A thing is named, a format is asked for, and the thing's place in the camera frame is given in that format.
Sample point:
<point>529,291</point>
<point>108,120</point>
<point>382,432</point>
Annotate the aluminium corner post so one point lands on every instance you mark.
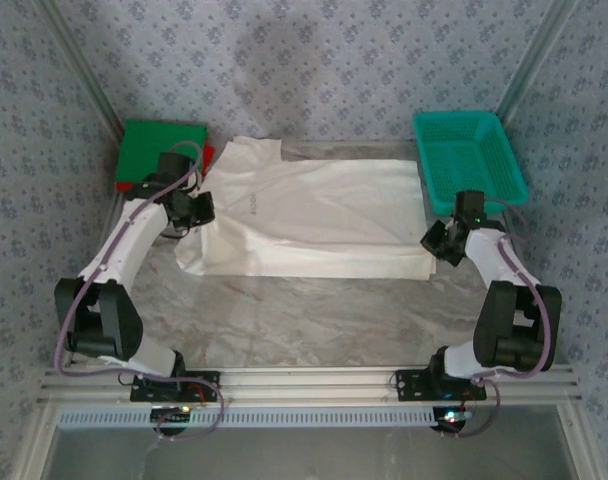
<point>543,50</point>
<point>84,75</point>

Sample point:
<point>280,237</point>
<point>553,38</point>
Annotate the red folded t-shirt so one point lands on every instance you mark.
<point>210,155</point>

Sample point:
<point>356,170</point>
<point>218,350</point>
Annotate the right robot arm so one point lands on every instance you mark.
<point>489,250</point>

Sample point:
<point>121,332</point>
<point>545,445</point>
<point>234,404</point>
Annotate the long aluminium mounting rail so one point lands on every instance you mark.
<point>304,385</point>

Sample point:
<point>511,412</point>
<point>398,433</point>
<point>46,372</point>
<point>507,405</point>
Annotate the green folded t-shirt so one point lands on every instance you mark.
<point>139,150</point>

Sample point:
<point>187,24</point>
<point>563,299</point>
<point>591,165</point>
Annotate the black controller board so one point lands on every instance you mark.
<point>451,426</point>
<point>171,426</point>

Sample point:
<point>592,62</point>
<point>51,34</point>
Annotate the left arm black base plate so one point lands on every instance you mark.
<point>209,389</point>

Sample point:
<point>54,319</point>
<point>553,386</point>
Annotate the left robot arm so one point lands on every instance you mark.
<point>129,240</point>

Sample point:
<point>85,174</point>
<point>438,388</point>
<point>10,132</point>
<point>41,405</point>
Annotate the teal plastic basket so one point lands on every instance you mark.
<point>464,155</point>

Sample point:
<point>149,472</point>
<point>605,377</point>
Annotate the white t-shirt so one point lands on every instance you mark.
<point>324,215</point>

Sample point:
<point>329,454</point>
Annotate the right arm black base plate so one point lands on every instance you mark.
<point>409,389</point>

